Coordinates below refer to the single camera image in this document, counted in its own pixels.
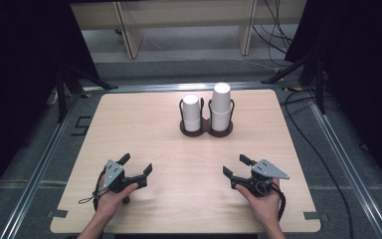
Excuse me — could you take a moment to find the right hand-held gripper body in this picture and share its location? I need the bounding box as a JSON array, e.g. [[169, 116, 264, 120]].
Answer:
[[231, 158, 290, 198]]

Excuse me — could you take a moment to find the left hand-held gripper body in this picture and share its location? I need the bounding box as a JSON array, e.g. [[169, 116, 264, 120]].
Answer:
[[97, 159, 138, 193]]

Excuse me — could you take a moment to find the dark brown double cup holder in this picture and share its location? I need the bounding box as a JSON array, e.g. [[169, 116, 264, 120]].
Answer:
[[178, 97, 236, 138]]

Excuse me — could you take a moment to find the person's left hand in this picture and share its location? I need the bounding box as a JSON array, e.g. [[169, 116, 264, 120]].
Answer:
[[94, 182, 140, 222]]

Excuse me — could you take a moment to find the person's right hand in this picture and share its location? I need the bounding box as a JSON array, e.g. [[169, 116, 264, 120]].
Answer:
[[234, 178, 282, 230]]

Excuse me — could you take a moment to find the black tape floor mark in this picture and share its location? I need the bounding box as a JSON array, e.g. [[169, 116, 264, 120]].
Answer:
[[71, 116, 94, 137]]

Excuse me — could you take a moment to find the grey tape patch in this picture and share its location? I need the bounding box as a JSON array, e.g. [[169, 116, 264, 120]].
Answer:
[[48, 208, 70, 219], [302, 211, 330, 223]]

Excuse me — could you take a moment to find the black metal stand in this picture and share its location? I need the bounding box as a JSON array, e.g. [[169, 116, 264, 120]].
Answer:
[[261, 49, 327, 116], [55, 63, 119, 123]]

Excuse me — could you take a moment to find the light wooden shelf unit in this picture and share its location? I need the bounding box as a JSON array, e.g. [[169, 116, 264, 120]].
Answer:
[[70, 0, 307, 61]]

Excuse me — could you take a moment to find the black curtain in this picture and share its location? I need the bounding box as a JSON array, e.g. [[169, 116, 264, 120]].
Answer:
[[0, 0, 99, 200], [284, 0, 382, 191]]

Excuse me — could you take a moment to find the long black floor cable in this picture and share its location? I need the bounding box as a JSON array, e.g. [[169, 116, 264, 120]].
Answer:
[[280, 88, 355, 239]]

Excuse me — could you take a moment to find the aluminium floor rail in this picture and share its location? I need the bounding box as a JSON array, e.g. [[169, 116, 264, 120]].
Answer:
[[82, 82, 287, 94], [307, 99, 382, 239], [0, 94, 83, 239]]

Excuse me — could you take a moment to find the thin white cable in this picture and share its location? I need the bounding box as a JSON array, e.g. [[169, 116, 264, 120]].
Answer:
[[235, 58, 277, 72]]

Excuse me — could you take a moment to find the bundle of black cables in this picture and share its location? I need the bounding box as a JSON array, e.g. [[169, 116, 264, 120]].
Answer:
[[252, 0, 294, 68]]

